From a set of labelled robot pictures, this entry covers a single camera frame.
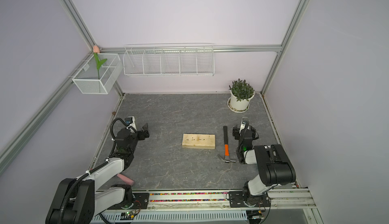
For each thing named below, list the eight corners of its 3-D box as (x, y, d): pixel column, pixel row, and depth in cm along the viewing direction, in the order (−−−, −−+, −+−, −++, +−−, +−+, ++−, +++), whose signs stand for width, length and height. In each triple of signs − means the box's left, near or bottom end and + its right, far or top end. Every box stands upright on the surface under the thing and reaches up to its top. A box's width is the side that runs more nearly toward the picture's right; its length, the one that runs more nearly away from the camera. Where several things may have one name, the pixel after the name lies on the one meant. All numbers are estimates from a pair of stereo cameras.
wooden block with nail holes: (182, 149, 93) (181, 146, 90) (183, 136, 98) (182, 133, 95) (215, 149, 93) (216, 146, 90) (214, 136, 98) (215, 133, 95)
